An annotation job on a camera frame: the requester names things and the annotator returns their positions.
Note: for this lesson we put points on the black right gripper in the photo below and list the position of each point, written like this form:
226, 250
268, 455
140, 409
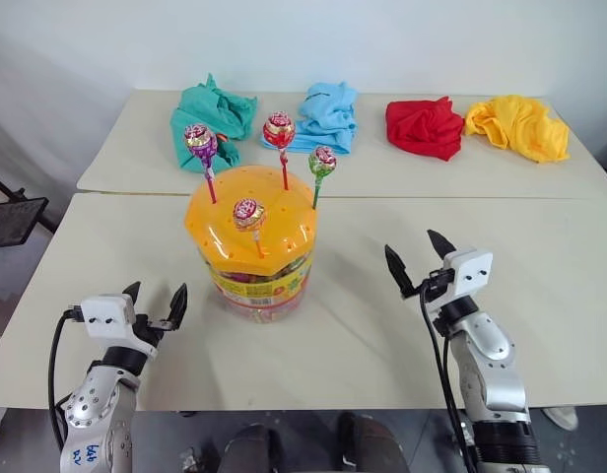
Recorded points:
437, 284

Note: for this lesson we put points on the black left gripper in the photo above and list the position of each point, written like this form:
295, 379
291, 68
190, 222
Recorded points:
147, 333

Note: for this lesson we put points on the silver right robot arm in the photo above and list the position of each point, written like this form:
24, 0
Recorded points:
491, 364

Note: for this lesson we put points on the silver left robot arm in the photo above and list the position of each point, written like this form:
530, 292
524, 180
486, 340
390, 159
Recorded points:
94, 409

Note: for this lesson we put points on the gold wrapped lollipop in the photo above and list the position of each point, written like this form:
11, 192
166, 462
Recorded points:
248, 214

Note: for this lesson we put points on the green wrapped lollipop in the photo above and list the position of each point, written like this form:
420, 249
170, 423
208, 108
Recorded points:
323, 161

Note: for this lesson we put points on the purple wrapped lollipop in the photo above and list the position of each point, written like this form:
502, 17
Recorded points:
201, 140

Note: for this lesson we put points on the red wrapped lollipop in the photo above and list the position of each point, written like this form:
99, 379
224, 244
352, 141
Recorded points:
279, 130

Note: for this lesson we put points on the red crumpled cloth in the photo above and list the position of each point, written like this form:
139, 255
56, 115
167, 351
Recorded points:
424, 125

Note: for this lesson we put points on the orange-lidded clear candy jar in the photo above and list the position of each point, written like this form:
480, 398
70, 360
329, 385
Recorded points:
279, 222

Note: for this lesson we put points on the black metal stand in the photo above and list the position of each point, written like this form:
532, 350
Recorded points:
13, 219

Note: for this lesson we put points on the light blue crumpled cloth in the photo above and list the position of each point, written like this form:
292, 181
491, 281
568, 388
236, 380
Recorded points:
328, 115

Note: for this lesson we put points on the yellow crumpled cloth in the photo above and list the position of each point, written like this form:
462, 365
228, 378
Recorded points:
527, 125

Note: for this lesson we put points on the dark rounded shape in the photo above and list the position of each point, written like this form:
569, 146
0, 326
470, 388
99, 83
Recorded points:
370, 443

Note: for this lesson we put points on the teal green crumpled cloth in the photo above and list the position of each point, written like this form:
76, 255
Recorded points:
200, 111

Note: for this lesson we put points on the white rounded object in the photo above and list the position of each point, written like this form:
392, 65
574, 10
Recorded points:
564, 418

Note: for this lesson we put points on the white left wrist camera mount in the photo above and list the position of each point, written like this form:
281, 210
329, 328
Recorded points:
106, 315

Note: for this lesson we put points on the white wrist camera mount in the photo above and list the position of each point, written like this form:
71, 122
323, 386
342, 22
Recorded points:
470, 273
106, 315

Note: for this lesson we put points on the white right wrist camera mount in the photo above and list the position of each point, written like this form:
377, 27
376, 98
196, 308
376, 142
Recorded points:
470, 273

